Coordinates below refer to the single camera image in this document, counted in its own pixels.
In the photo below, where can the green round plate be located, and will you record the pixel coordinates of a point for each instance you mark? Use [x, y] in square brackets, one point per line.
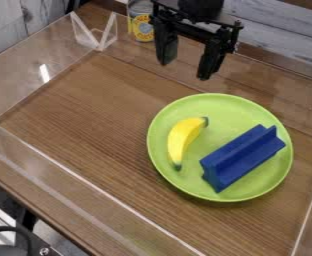
[232, 116]

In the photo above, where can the blue T-shaped block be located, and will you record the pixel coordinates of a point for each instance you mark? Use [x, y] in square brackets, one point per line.
[238, 157]

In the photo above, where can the clear acrylic tray wall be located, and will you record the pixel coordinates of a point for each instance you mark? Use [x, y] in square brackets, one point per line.
[81, 89]

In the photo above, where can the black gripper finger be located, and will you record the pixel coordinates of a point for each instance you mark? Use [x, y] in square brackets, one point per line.
[166, 41]
[211, 59]

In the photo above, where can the black metal table bracket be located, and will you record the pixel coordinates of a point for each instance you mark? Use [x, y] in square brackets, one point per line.
[27, 221]

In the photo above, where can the yellow toy banana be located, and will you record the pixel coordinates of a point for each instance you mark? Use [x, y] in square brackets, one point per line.
[182, 135]

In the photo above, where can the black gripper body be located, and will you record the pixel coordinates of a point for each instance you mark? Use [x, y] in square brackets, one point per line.
[199, 19]

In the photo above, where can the yellow labelled tin can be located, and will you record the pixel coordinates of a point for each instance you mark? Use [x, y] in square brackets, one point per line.
[139, 9]

